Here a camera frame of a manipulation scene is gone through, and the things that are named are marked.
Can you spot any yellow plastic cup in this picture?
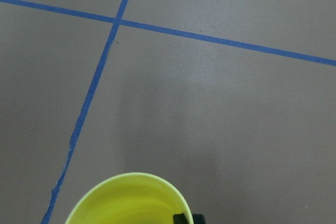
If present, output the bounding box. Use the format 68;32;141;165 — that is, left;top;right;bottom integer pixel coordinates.
66;172;194;223

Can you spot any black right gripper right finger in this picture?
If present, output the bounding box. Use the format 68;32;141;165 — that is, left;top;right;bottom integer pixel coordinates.
192;214;205;224

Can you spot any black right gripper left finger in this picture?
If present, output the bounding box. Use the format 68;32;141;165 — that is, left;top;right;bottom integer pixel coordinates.
173;213;187;224

